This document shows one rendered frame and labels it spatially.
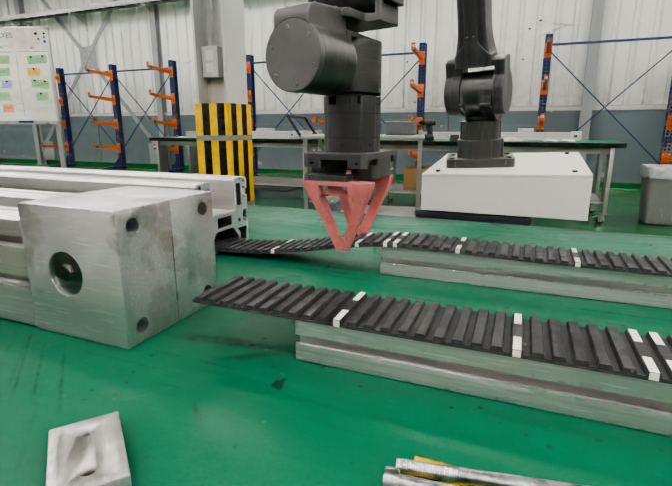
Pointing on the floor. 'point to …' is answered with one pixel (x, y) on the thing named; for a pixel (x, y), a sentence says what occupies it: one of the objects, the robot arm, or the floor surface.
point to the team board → (29, 80)
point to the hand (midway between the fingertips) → (351, 237)
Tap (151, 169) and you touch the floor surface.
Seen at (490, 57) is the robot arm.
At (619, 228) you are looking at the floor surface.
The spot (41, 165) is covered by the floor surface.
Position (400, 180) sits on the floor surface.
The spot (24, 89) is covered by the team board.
